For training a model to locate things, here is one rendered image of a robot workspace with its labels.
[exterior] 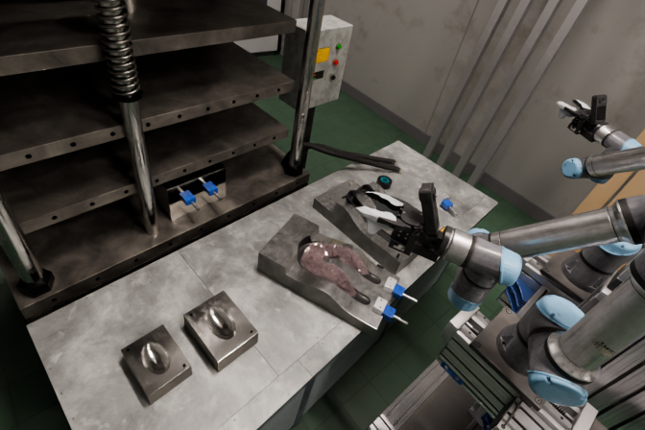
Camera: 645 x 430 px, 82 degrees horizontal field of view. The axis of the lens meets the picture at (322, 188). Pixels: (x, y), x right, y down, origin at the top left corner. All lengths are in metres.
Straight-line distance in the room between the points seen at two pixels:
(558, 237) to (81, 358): 1.33
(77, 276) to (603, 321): 1.55
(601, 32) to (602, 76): 0.30
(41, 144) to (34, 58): 0.24
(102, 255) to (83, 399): 0.53
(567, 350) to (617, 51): 2.57
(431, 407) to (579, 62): 2.54
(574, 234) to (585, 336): 0.21
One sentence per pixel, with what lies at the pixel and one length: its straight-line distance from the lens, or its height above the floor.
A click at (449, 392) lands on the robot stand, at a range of 2.16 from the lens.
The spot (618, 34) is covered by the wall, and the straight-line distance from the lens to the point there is 3.33.
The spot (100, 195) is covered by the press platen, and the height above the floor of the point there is 1.04.
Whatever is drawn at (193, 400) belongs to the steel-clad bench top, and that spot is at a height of 0.80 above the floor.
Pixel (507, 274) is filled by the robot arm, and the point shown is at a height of 1.45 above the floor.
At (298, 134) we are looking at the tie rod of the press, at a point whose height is 1.04.
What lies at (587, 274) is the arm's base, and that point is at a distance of 1.63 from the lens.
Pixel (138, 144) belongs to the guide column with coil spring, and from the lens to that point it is 1.38.
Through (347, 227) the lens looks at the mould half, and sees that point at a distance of 1.65.
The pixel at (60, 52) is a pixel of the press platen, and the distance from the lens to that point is 1.28.
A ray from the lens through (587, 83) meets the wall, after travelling 3.40.
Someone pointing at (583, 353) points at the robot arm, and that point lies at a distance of 1.02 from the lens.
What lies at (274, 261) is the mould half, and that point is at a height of 0.91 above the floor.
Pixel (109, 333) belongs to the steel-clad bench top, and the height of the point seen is 0.80.
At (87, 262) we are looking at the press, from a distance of 1.65.
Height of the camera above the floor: 2.01
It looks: 40 degrees down
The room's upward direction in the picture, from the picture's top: 12 degrees clockwise
